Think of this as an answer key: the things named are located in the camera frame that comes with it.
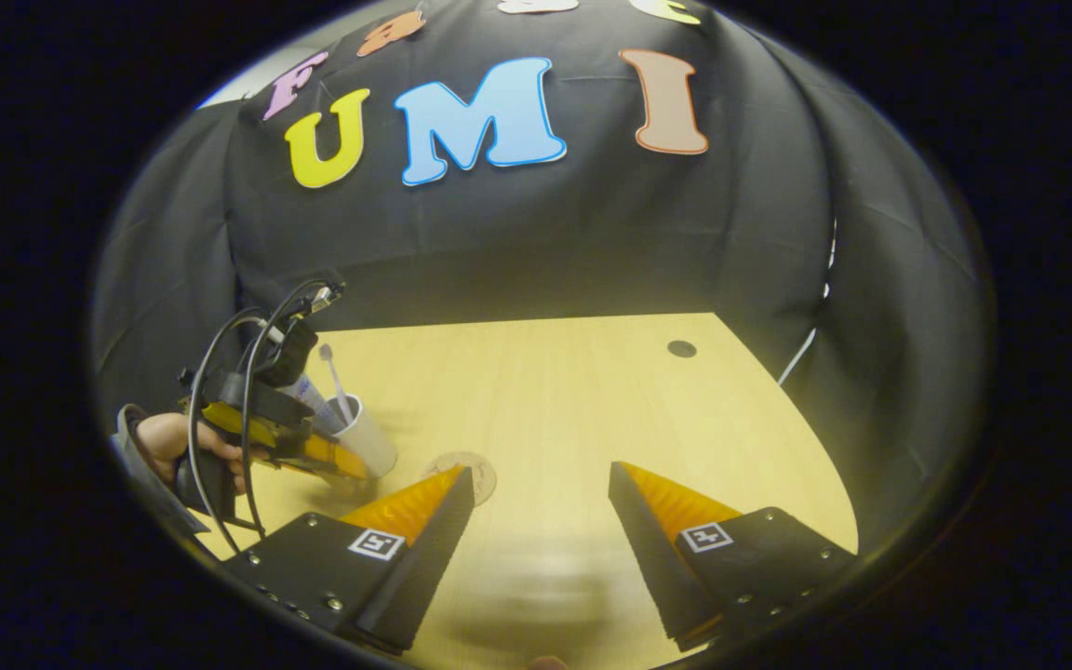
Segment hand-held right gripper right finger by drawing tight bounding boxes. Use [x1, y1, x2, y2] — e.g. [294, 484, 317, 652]
[607, 461, 859, 654]

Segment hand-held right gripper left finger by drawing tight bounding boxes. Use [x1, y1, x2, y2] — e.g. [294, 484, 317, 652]
[222, 465, 477, 656]

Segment white cup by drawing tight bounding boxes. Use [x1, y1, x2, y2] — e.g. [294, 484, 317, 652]
[325, 394, 400, 481]

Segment white toothpaste tube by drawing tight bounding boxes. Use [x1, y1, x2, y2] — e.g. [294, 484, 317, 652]
[287, 375, 347, 438]

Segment pale pink toothbrush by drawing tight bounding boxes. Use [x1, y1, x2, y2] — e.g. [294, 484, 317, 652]
[317, 343, 356, 425]

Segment round cork coaster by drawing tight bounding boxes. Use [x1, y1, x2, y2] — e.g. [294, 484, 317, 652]
[421, 450, 499, 508]

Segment wooden desktop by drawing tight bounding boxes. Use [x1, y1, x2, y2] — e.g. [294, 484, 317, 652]
[190, 313, 861, 670]

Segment black backdrop cloth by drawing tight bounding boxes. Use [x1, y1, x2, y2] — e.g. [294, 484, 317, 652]
[92, 0, 993, 550]

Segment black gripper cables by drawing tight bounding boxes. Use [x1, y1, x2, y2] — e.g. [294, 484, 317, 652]
[185, 277, 337, 557]

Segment white cable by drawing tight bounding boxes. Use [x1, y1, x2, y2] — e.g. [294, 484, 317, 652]
[775, 217, 838, 388]

